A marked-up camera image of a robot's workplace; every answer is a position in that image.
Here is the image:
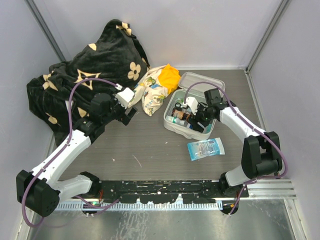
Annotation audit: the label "aluminium frame rail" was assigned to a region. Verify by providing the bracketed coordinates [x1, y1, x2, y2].
[247, 179, 297, 200]

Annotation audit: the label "brown glass medicine bottle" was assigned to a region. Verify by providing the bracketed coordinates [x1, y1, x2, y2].
[171, 108, 192, 121]

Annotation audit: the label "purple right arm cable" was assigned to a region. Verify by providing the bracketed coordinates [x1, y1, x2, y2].
[184, 81, 289, 216]

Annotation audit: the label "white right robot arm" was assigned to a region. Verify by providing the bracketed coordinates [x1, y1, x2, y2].
[183, 87, 286, 197]

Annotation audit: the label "black handled scissors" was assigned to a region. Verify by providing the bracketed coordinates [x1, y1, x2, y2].
[174, 102, 184, 112]

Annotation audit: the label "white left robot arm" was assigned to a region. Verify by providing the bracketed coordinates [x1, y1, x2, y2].
[16, 88, 137, 217]

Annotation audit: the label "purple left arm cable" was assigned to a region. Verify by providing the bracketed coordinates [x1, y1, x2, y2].
[21, 77, 123, 228]

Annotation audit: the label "black floral fleece blanket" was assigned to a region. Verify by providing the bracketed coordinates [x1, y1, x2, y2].
[26, 19, 150, 145]

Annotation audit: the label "white slotted cable duct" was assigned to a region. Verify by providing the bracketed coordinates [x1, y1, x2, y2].
[55, 199, 223, 212]

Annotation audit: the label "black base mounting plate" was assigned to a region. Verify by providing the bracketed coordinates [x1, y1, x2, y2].
[71, 179, 250, 205]

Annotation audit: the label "white bottle green label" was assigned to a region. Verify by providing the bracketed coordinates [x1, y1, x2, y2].
[166, 116, 185, 126]

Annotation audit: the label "light blue wipes pouch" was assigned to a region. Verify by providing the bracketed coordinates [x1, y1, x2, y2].
[187, 137, 225, 161]

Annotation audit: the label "small bag with teal header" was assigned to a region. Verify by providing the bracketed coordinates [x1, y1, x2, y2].
[198, 119, 216, 134]

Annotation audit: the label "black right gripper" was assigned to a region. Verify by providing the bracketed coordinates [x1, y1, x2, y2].
[186, 101, 215, 133]

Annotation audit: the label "grey medicine kit case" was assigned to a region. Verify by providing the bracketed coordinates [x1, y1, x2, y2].
[163, 72, 226, 141]

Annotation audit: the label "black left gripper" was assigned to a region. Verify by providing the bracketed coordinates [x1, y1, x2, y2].
[102, 88, 137, 125]

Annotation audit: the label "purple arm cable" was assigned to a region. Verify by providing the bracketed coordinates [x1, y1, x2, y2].
[21, 77, 123, 228]
[184, 81, 289, 216]

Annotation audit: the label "yellow cloth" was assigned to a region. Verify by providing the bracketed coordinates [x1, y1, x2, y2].
[158, 64, 181, 95]

